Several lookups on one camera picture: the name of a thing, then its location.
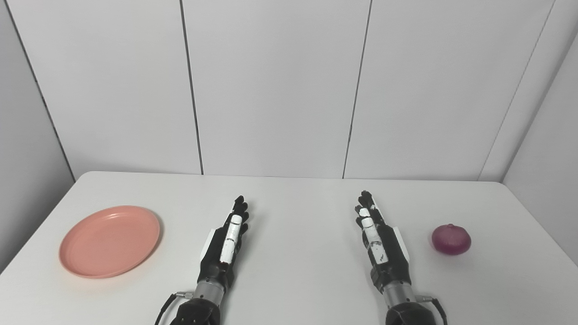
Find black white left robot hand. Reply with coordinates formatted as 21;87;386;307
198;195;250;293

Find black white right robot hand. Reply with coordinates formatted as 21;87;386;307
354;190;412;294

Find purple red onion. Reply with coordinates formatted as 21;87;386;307
431;223;472;256

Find pink round plate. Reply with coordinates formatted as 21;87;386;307
58;205;162;279

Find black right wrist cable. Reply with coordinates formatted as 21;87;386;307
415;295;449;325

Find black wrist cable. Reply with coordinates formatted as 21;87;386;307
154;292;194;325
415;295;449;325

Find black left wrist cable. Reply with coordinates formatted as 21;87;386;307
154;292;194;325

